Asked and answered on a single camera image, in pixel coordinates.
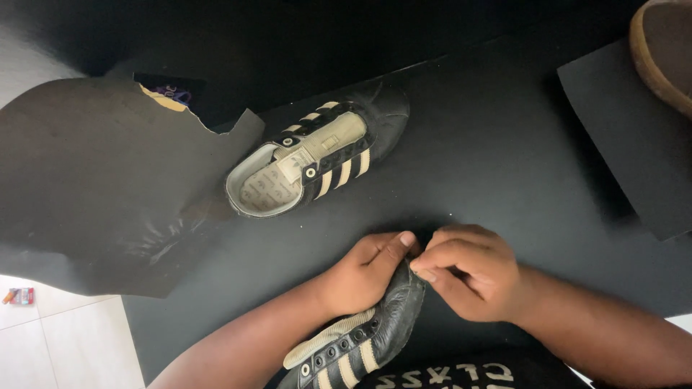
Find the rectangular black sheet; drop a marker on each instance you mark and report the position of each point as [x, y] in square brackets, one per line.
[632, 135]

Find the person's right hand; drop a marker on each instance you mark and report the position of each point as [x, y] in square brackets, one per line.
[476, 281]

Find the black striped shoe without insole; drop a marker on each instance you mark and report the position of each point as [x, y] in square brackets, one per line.
[373, 329]

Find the torn black sheet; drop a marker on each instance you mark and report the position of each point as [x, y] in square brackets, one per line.
[102, 183]

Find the small red packet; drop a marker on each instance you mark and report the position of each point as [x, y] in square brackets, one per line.
[20, 296]

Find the person's left hand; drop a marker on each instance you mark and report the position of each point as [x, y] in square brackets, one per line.
[354, 281]

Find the person's black printed shirt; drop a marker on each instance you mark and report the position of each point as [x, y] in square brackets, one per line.
[465, 373]

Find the black striped shoe beige insole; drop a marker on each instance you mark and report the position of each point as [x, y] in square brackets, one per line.
[324, 151]

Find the purple and yellow card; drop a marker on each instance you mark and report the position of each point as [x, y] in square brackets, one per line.
[173, 93]

